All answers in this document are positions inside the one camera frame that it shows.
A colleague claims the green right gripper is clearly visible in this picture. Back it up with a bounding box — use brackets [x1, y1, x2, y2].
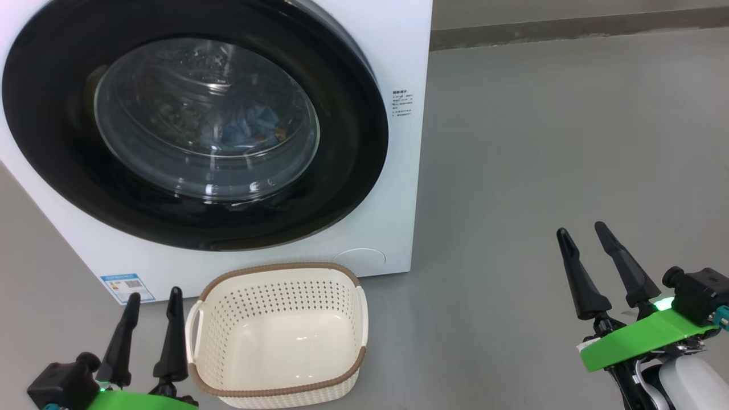
[556, 221, 719, 374]

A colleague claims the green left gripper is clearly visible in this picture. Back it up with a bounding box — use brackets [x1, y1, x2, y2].
[85, 286, 199, 410]

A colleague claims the black round glass washer door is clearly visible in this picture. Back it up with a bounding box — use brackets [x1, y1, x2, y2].
[2, 0, 390, 252]

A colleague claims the blue tiger print garment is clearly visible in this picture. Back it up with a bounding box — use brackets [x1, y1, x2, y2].
[219, 105, 284, 146]

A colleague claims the white front-load washing machine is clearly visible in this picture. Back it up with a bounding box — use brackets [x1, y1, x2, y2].
[0, 0, 433, 305]

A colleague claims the blue energy label sticker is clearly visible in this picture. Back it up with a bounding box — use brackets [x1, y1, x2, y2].
[101, 273, 155, 304]

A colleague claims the cream perforated laundry basket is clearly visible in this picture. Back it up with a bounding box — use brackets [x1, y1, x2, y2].
[185, 262, 369, 409]

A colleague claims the round white filter cover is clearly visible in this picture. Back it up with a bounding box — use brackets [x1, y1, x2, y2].
[330, 248, 387, 278]

